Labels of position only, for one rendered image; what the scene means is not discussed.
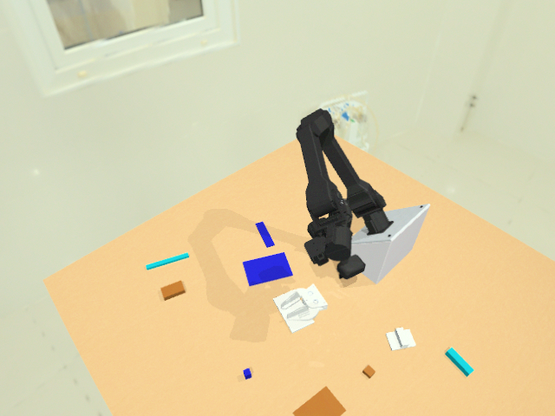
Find cyan thin bar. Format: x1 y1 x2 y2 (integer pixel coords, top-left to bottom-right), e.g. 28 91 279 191
146 253 189 270

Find cyan rectangular bar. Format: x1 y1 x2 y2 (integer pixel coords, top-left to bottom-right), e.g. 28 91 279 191
445 348 474 377

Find blue flat bar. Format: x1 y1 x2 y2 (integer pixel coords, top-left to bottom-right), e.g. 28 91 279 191
255 222 275 248

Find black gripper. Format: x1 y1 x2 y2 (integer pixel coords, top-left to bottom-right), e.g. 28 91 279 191
307 222 366 279

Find brown flat square plate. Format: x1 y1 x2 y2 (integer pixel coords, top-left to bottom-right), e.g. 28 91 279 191
293 387 347 416

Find blue flat rectangular plate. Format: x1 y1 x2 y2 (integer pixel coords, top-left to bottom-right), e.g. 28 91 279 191
243 252 293 286

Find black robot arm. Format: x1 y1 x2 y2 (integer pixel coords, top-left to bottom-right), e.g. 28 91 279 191
296 108 394 266

